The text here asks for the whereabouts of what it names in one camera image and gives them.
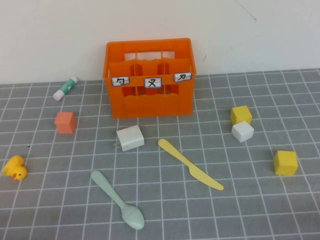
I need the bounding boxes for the yellow plastic knife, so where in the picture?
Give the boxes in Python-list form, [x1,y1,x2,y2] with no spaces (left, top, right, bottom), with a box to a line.
[157,138,225,192]

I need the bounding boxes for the pale green plastic spoon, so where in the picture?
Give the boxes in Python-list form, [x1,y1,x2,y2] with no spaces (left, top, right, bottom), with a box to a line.
[90,170,145,230]

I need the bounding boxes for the orange plastic cutlery holder crate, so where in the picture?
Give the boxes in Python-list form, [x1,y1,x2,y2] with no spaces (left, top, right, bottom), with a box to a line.
[102,37,197,119]

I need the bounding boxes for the white charger plug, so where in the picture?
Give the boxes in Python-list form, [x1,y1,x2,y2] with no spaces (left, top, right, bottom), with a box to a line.
[112,124,145,152]

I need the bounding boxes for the yellow cube block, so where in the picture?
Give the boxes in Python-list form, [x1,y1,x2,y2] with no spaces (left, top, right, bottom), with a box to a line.
[230,105,253,126]
[273,150,299,176]

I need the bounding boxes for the white cube block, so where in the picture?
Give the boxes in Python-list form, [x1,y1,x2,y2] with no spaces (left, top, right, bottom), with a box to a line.
[231,121,255,144]

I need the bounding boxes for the salmon pink cube block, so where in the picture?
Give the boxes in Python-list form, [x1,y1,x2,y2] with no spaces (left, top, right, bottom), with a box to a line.
[54,111,77,135]

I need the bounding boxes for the grey grid table cloth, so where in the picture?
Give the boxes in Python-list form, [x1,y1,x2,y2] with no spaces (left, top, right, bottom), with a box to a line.
[0,68,320,240]

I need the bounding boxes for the white green glue stick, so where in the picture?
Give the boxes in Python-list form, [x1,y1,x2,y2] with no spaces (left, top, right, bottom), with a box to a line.
[52,76,79,102]

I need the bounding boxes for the yellow rubber duck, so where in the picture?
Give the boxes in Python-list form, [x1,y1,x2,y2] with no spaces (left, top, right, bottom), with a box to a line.
[1,154,28,181]

